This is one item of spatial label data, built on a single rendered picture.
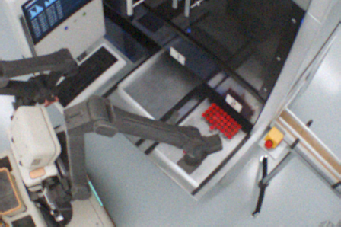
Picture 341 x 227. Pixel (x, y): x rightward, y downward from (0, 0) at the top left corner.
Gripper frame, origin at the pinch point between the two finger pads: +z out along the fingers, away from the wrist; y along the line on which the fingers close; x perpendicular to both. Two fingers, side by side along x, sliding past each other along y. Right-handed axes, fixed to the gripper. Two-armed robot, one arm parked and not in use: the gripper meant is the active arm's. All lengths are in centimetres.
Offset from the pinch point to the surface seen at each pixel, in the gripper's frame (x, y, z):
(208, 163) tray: -1.0, 12.1, 20.3
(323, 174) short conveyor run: -53, 47, 19
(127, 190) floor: 36, -14, 108
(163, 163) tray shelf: 13.2, -1.8, 20.1
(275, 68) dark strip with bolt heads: -4, 37, -35
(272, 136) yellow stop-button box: -16.4, 36.1, 5.9
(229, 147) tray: -2.8, 24.6, 20.5
